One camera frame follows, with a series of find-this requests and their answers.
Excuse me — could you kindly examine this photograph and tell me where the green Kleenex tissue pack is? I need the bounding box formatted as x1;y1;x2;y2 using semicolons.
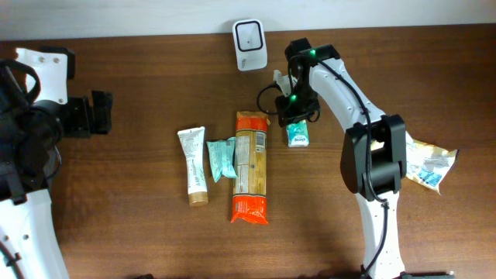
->
286;120;309;147

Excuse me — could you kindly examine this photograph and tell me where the teal snack packet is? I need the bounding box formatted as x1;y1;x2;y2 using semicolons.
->
206;137;237;183

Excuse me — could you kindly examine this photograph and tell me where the orange brown pasta packet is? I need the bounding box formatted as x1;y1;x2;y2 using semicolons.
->
231;111;270;225

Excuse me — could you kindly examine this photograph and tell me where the white cream tube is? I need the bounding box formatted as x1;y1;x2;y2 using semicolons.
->
177;126;208;206

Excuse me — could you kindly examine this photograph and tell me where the yellow blue chip bag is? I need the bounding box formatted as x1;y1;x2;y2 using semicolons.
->
370;131;460;195

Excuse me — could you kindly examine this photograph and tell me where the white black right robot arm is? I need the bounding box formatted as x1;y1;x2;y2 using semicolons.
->
275;38;411;278

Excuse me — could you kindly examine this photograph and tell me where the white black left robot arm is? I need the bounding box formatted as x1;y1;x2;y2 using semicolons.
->
1;60;113;278

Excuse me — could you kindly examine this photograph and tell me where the white barcode scanner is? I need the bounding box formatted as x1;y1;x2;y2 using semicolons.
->
232;19;268;71

